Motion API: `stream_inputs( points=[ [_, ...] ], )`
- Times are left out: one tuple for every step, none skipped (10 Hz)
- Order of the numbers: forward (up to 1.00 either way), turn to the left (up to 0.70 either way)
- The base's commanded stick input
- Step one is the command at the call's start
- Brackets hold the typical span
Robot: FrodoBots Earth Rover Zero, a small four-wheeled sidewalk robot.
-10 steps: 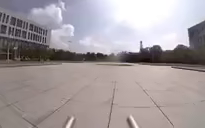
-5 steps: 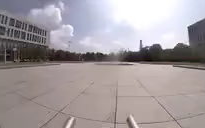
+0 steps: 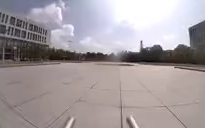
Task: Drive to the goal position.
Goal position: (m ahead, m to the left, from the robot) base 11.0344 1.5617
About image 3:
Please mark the grey concrete slab plaza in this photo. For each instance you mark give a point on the grey concrete slab plaza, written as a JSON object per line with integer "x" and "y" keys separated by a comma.
{"x": 103, "y": 90}

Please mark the tall tower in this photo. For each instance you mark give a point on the tall tower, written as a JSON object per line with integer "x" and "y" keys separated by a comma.
{"x": 141, "y": 45}

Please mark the row of dark trees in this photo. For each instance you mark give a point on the row of dark trees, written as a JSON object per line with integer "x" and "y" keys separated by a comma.
{"x": 150, "y": 55}

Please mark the robot's own part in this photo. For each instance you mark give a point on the robot's own part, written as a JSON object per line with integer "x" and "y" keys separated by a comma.
{"x": 132, "y": 122}
{"x": 69, "y": 122}

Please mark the raised kerb strip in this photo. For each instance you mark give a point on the raised kerb strip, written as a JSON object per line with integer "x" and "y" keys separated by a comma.
{"x": 193, "y": 69}

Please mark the large white office building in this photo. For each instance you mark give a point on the large white office building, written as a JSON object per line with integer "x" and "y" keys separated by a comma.
{"x": 13, "y": 33}

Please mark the grey building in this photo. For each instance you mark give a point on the grey building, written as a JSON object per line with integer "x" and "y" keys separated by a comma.
{"x": 203, "y": 33}

